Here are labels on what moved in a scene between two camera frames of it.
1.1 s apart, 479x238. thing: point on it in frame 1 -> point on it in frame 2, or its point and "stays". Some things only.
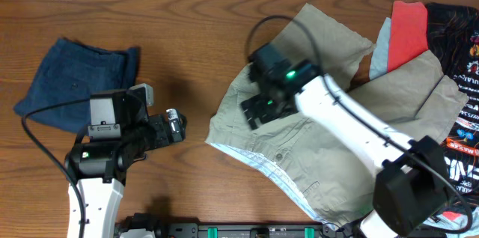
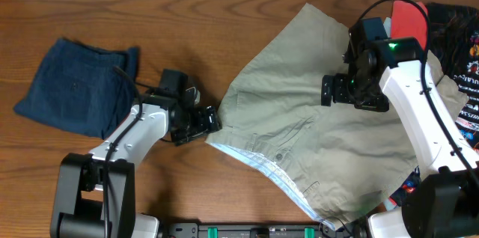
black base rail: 165,229 stays
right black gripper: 265,113 -> 376,103
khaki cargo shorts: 332,179 stays
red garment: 409,32 stays
